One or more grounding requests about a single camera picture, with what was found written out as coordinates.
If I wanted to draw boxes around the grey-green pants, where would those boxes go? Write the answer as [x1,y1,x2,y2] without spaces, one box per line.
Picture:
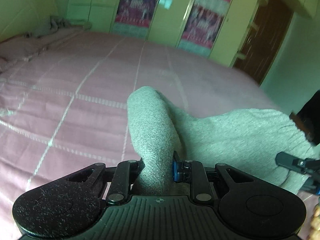
[127,87,317,196]

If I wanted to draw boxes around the person's right hand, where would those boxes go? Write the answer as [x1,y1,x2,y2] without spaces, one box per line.
[308,204,320,240]

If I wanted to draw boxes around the black chair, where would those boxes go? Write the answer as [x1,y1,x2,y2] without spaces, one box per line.
[289,90,320,146]

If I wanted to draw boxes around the pink checked bedsheet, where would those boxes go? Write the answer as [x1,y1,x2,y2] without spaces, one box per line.
[0,29,320,240]

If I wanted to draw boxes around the dark brown wooden door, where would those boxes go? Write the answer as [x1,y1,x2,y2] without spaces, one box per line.
[233,0,293,84]

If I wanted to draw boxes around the grey crumpled cloth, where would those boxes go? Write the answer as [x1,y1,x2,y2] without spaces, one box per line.
[23,16,92,38]

